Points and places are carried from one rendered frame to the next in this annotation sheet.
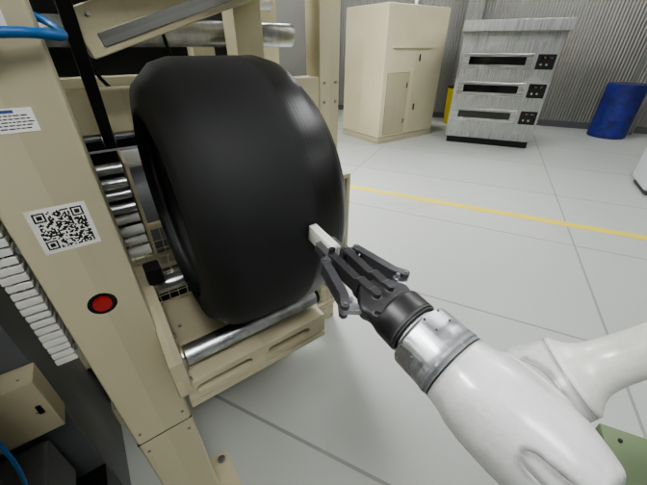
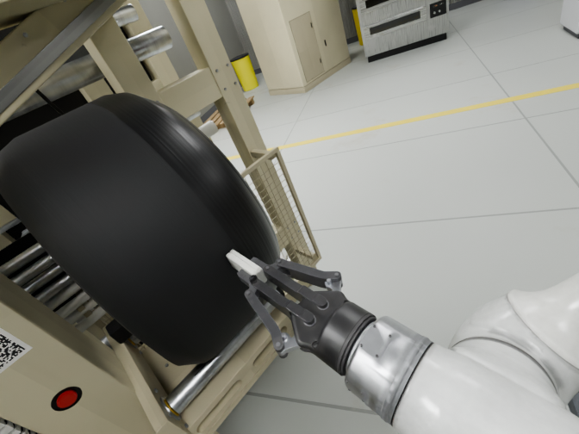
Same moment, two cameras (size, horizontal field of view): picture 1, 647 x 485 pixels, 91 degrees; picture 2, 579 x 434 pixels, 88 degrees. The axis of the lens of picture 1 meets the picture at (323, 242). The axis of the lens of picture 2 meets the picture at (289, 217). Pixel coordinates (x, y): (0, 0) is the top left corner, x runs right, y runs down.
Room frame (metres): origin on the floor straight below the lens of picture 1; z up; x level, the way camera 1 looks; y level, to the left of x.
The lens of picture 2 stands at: (0.10, -0.11, 1.48)
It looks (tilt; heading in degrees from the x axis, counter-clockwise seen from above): 35 degrees down; 3
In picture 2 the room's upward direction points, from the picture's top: 23 degrees counter-clockwise
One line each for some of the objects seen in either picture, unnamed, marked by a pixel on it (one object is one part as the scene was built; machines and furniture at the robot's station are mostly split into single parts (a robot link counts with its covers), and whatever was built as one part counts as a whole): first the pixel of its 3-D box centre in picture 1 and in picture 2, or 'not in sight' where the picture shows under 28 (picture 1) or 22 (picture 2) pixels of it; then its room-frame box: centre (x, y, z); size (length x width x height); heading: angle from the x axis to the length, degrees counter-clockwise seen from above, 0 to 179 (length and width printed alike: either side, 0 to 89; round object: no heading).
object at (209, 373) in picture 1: (256, 342); (239, 358); (0.54, 0.17, 0.84); 0.36 x 0.09 x 0.06; 126
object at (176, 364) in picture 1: (161, 319); (142, 374); (0.55, 0.39, 0.90); 0.40 x 0.03 x 0.10; 36
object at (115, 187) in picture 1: (102, 212); (54, 287); (0.83, 0.65, 1.05); 0.20 x 0.15 x 0.30; 126
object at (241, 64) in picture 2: not in sight; (245, 72); (7.78, -0.07, 0.35); 0.46 x 0.45 x 0.71; 65
